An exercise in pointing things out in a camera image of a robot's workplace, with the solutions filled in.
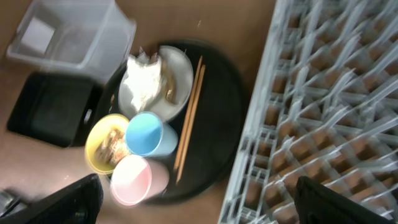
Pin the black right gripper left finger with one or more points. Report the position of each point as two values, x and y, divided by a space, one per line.
79 202

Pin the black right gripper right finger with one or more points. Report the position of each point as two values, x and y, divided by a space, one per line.
317 204

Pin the pink cup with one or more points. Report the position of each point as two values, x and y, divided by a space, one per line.
136 179

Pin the light blue cup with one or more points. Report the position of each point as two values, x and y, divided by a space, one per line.
148 136

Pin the grey dishwasher rack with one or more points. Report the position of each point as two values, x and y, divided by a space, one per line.
324 105

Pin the yellow bowl with scraps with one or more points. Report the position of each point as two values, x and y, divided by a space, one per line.
106 145

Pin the black rectangular tray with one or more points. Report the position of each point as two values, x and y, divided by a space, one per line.
57 109

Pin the wooden chopstick right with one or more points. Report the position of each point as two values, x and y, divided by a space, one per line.
188 132

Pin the wooden chopstick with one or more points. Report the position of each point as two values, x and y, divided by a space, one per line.
188 116
188 132

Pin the round black serving tray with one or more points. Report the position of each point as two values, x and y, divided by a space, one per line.
218 124

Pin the crumpled white napkin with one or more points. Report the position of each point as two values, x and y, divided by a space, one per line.
143 81

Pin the clear plastic bin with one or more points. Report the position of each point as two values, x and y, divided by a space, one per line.
91 38

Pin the grey plate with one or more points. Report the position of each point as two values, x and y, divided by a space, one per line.
182 69

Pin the white label on bin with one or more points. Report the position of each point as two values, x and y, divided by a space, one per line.
38 35

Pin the wooden chopstick left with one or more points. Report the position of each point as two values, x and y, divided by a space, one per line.
188 116

